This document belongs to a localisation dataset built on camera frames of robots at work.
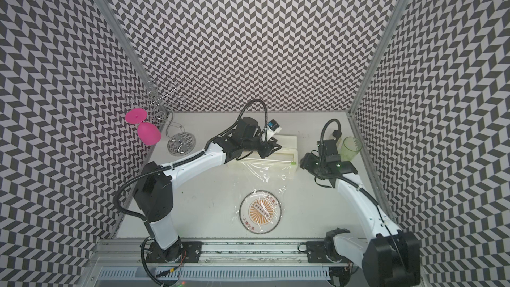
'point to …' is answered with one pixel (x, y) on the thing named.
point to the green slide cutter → (293, 163)
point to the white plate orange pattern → (260, 212)
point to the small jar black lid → (337, 133)
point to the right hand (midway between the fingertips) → (304, 167)
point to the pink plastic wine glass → (147, 133)
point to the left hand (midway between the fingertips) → (277, 144)
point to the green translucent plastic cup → (350, 147)
